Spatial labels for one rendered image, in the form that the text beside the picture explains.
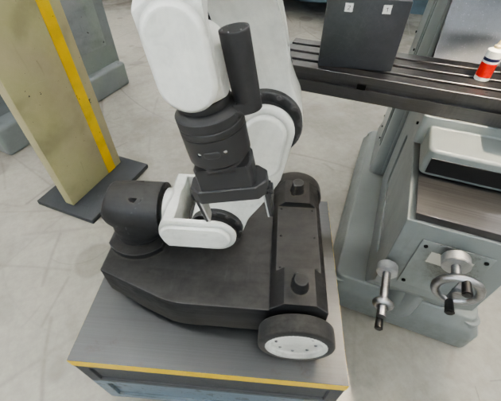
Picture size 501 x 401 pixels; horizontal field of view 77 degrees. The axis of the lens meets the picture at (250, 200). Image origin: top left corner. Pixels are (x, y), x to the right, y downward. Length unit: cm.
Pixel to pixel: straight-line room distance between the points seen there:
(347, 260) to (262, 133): 94
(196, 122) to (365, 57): 77
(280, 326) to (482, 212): 61
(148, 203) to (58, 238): 115
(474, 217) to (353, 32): 60
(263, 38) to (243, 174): 23
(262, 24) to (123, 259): 73
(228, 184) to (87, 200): 164
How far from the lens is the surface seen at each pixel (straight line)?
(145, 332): 107
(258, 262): 93
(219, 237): 83
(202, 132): 39
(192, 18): 33
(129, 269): 98
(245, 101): 40
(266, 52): 58
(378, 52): 109
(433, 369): 157
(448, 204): 101
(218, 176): 46
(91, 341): 111
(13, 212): 225
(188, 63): 34
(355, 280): 140
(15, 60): 172
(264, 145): 61
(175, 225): 84
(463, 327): 153
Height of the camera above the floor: 135
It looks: 46 degrees down
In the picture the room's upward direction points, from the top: straight up
